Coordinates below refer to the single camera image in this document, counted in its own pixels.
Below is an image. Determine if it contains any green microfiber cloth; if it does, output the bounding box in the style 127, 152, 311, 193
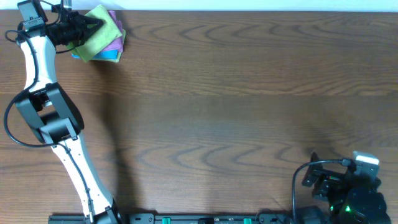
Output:
72, 5, 123, 62

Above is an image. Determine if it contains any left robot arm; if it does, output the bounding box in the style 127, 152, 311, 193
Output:
10, 1, 125, 223

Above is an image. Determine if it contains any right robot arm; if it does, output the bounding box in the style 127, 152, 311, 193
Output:
285, 151, 391, 224

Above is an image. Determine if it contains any blue folded cloth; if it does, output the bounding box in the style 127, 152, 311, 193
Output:
86, 50, 120, 61

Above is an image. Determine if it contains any purple folded cloth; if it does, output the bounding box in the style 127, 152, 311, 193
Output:
101, 10, 124, 54

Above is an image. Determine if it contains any light green folded cloth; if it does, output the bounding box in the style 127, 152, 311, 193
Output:
114, 29, 126, 63

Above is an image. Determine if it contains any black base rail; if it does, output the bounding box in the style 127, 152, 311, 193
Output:
48, 212, 296, 224

